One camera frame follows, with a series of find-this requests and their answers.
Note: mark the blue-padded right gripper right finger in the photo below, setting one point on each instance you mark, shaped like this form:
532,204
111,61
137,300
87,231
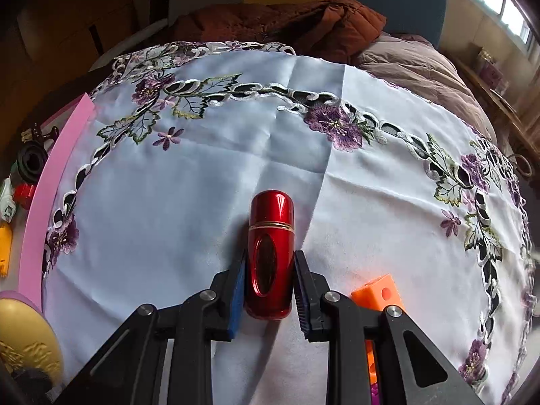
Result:
317,315

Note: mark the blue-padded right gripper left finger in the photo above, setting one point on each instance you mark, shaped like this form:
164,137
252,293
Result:
226,311

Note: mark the red metallic cylinder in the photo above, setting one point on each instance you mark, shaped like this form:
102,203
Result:
268,283

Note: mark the yellow-orange plastic piece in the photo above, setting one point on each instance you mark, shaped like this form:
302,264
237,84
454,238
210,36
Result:
6,237

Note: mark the green white plug-in adapter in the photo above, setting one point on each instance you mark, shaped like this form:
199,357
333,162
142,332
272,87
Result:
8,206

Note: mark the black grey cylinder cup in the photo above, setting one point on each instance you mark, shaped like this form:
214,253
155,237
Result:
32,158

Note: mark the brown studded round object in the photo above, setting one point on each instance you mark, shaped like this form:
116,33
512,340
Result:
35,134

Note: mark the orange plastic block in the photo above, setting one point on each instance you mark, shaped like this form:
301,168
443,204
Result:
375,295

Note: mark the magenta plastic piece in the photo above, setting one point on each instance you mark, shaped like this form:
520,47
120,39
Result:
375,394

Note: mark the floral embroidered white tablecloth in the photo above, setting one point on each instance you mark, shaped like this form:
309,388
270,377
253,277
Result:
200,154

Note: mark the yellow embossed round object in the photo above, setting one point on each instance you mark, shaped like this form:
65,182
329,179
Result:
28,341

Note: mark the pink shallow tray box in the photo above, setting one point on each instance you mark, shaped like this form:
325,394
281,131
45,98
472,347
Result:
29,287

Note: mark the mauve pillow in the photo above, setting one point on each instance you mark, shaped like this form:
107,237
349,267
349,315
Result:
411,62

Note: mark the wooden side shelf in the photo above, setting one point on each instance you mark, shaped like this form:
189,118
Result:
507,125

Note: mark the rust red quilted jacket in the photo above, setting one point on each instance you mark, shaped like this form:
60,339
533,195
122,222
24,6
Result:
334,30

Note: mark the purple gift box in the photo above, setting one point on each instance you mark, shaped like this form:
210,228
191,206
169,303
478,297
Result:
487,69

